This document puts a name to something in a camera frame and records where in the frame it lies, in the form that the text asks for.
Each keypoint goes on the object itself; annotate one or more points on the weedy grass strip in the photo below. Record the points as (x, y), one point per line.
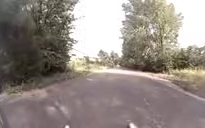
(78, 68)

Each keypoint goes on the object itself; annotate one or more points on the green bushes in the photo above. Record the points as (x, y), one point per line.
(193, 57)

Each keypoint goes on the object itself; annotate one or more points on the grey asphalt road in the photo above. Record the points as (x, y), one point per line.
(103, 100)

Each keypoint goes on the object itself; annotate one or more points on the pale grass verge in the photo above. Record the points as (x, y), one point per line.
(195, 75)

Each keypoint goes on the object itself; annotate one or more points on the robot's own part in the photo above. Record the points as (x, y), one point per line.
(67, 126)
(132, 125)

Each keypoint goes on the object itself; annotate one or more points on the dense dark trees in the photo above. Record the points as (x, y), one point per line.
(30, 36)

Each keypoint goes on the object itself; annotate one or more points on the tall pale green tree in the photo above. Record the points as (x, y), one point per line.
(150, 33)

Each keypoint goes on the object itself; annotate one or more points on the distant small trees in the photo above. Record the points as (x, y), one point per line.
(106, 58)

